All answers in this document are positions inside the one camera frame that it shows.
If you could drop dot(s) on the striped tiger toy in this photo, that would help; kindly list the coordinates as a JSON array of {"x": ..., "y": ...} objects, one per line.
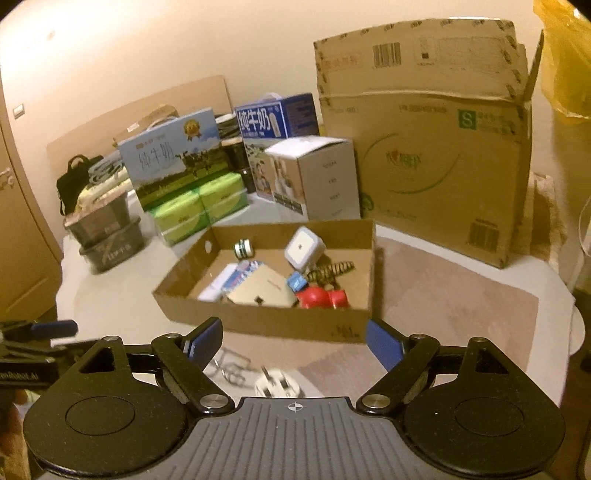
[{"x": 329, "y": 273}]

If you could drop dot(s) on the blue milk carton box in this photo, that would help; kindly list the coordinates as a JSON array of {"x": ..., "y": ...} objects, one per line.
[{"x": 268, "y": 121}]

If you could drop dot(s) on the small blue object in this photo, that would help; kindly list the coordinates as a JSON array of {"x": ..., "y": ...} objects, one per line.
[{"x": 297, "y": 282}]

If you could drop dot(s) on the white three-pin plug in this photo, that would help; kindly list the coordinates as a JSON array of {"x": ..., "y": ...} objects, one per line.
[{"x": 275, "y": 383}]

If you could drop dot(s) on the clear box blue label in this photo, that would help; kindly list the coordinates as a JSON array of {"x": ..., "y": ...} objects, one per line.
[{"x": 233, "y": 275}]

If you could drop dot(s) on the lower dark plastic bin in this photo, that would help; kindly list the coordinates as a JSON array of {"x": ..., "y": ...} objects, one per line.
[{"x": 115, "y": 249}]

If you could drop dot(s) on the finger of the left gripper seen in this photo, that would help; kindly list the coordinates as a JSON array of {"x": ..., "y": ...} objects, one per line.
[{"x": 53, "y": 330}]

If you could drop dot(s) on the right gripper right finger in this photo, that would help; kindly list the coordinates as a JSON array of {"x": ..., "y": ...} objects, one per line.
[{"x": 407, "y": 361}]

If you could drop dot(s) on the green tissue pack bundle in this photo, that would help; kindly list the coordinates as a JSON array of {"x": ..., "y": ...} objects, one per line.
[{"x": 199, "y": 207}]

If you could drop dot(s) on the flat gold box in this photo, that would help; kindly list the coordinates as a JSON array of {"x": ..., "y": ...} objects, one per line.
[{"x": 266, "y": 288}]

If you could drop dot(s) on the yellow plastic bag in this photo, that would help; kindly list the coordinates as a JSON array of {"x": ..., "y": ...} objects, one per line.
[{"x": 566, "y": 56}]

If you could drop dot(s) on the wooden cabinet door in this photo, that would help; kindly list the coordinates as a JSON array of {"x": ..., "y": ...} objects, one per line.
[{"x": 30, "y": 255}]

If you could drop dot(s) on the dark plastic bin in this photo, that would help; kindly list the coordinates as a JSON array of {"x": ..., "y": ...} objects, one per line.
[
  {"x": 115, "y": 249},
  {"x": 98, "y": 221}
]

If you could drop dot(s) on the green pasture milk box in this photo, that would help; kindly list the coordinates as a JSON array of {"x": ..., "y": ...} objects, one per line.
[{"x": 174, "y": 156}]

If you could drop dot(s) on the white square night light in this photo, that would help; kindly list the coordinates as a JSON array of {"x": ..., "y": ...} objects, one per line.
[{"x": 304, "y": 249}]

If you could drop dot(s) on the folded towels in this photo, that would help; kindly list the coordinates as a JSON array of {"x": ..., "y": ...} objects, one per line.
[{"x": 106, "y": 177}]

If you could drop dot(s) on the shallow cardboard tray box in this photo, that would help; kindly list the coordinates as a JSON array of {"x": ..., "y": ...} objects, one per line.
[{"x": 345, "y": 240}]

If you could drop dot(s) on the black bag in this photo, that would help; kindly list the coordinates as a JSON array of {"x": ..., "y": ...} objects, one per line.
[{"x": 73, "y": 181}]

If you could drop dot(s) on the red toy piece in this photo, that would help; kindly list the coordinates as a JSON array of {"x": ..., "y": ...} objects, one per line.
[{"x": 318, "y": 297}]

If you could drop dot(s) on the white humidifier product box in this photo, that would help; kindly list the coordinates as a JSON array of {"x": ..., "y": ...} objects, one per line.
[{"x": 314, "y": 178}]

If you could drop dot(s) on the upper dark plastic bin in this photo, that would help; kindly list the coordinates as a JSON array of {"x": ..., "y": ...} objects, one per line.
[{"x": 98, "y": 221}]

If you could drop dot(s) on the green white tape roll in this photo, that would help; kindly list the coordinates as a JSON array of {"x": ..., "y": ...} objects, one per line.
[{"x": 244, "y": 250}]

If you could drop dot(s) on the large cardboard box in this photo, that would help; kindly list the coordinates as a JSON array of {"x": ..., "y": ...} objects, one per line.
[{"x": 439, "y": 112}]

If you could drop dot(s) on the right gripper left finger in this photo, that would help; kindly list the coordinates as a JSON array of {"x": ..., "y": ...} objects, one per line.
[{"x": 182, "y": 360}]

